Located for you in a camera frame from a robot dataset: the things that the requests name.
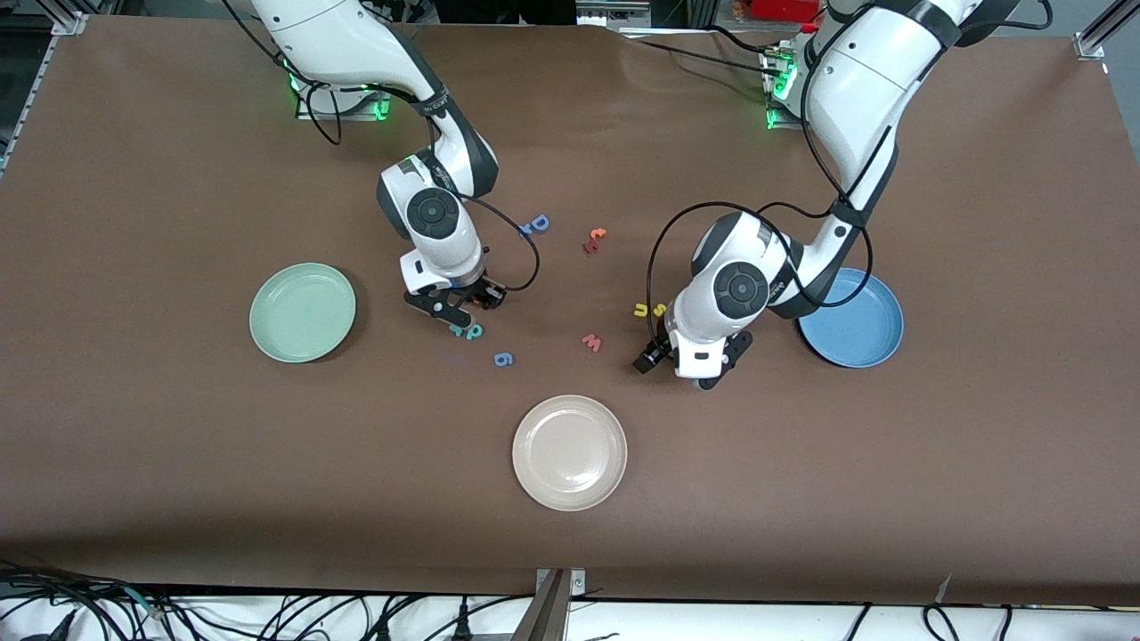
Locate beige round plate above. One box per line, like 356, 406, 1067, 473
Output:
512, 394, 628, 513

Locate mint green round plate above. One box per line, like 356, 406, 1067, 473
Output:
249, 263, 357, 364

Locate blue round plate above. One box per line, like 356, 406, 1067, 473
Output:
797, 267, 905, 369

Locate brown table cover sheet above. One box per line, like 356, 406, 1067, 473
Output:
0, 13, 1140, 608

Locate red box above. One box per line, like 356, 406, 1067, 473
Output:
753, 0, 829, 20

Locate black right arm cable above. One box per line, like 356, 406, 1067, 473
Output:
223, 0, 542, 293

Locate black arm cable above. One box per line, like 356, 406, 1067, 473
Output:
223, 0, 542, 293
646, 0, 1056, 344

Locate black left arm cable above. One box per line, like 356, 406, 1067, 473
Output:
646, 0, 1056, 344

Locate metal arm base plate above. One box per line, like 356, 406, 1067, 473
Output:
764, 45, 807, 133
296, 80, 393, 121

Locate metal table clamp bracket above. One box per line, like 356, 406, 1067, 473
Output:
512, 568, 587, 641

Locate black cable on table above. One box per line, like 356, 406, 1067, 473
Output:
623, 27, 802, 81

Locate black looped floor cable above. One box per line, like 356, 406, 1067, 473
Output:
923, 603, 965, 641

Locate teal tipped floor cable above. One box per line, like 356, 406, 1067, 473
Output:
120, 586, 170, 622

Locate aluminium table edge rail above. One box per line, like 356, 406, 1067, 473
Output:
0, 36, 56, 174

